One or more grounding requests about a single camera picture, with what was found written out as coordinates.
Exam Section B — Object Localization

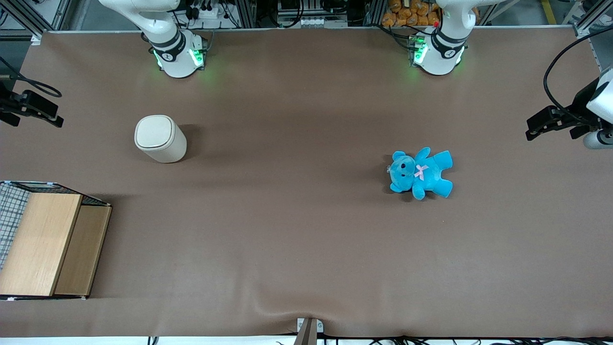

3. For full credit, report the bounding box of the white power strip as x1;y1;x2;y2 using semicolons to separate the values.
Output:
188;0;227;21

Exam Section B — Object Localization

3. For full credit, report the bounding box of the beige lidded trash can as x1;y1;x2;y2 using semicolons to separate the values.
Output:
134;115;188;164

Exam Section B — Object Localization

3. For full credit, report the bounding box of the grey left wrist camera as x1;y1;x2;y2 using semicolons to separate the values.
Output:
569;125;613;150

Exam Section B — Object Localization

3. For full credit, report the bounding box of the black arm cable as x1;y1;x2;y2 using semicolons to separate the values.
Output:
0;57;63;98
543;24;613;121

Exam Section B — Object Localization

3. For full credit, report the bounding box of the blue teddy bear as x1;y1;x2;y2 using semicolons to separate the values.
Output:
387;147;454;201

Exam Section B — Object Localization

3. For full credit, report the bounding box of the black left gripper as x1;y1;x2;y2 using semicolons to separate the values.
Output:
525;78;602;141

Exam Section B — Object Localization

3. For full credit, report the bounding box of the wooden step shelf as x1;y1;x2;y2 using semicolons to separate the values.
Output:
0;181;113;301

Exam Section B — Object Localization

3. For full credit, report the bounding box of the brown table mat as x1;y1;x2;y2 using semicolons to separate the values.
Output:
0;27;613;339

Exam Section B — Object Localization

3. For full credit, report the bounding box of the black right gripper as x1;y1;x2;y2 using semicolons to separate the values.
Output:
0;90;64;128

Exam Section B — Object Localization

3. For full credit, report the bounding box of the aluminium frame profile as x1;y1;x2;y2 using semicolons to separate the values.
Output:
563;0;613;38
0;0;73;45

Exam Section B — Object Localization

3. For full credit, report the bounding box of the light wooden board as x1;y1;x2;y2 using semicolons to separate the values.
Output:
0;193;83;297

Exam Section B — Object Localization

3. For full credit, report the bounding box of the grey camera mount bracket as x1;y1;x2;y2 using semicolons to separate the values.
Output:
293;317;325;345

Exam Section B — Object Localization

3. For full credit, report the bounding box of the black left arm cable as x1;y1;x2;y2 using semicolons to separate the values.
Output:
543;24;613;121

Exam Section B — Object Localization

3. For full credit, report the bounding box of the dark wooden board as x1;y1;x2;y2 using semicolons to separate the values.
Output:
54;205;112;296

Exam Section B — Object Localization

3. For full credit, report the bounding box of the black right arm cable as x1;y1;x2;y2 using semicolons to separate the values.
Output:
0;57;63;98

